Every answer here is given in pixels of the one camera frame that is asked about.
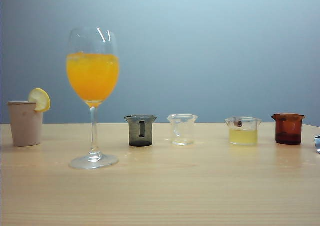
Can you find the clear glass measuring cup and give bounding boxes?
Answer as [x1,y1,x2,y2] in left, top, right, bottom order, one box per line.
[166,113,199,146]

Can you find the clear cup with pale juice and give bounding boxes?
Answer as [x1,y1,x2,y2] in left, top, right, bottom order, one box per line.
[224,116,263,146]

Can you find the smoky grey glass measuring cup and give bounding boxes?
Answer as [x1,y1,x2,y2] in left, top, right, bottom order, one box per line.
[124,114,158,147]

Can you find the yellow lemon slice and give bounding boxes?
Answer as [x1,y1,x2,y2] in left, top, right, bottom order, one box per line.
[28,87,52,113]

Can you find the tall clear wine glass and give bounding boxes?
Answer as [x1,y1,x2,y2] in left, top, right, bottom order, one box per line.
[66,27,120,170]

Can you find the beige paper cup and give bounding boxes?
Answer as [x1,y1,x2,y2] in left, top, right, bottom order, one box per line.
[6,100,45,147]

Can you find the amber brown glass measuring cup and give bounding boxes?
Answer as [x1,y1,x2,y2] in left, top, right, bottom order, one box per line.
[271,113,306,145]

